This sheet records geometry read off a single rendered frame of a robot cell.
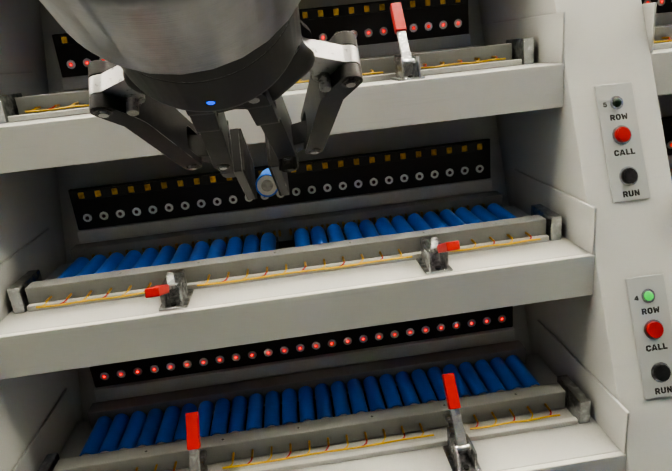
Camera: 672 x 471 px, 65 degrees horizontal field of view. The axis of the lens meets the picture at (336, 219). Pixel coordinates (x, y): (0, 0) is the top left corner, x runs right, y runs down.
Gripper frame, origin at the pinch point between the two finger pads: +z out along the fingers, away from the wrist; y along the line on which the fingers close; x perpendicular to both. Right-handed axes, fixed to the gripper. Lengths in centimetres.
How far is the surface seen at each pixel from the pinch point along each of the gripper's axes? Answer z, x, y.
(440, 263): 18.4, 6.5, -15.7
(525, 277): 17.3, 9.2, -23.7
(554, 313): 29.0, 13.1, -30.8
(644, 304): 17.6, 13.4, -35.2
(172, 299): 17.9, 6.6, 12.0
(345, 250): 20.1, 3.5, -6.1
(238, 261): 19.6, 3.3, 5.3
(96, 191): 27.6, -9.3, 23.3
